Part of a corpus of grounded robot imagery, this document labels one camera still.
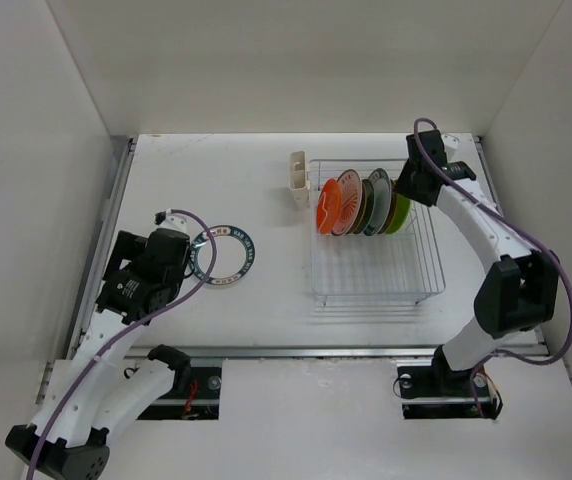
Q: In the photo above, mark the yellow brown patterned plate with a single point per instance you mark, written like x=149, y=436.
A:
x=391, y=211

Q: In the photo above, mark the orange plate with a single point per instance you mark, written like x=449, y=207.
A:
x=328, y=206

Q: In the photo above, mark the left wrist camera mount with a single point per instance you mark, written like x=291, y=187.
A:
x=171, y=224

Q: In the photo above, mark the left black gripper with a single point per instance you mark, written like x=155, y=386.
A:
x=131, y=247

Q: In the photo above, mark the white plate teal rim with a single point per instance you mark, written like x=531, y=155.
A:
x=235, y=255

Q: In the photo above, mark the olive brown plate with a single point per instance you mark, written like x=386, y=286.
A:
x=361, y=210

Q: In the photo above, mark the lime green plate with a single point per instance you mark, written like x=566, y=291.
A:
x=402, y=209

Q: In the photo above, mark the beige cutlery holder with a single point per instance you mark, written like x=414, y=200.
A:
x=299, y=182

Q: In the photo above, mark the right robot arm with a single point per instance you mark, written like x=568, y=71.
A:
x=519, y=290

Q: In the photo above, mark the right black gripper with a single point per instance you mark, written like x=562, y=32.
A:
x=404, y=187

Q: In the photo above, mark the white wire dish rack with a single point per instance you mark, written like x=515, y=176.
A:
x=355, y=271

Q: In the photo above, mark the dark green plate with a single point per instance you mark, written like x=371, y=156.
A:
x=368, y=203

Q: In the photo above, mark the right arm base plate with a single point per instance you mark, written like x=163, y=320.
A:
x=429, y=394

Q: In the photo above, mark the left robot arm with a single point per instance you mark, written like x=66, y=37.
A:
x=72, y=434

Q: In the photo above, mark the white plate red pattern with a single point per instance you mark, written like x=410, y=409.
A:
x=351, y=194

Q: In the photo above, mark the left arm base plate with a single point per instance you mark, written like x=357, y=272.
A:
x=199, y=401

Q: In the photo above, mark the white plate grey rim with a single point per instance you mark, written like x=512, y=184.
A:
x=382, y=189

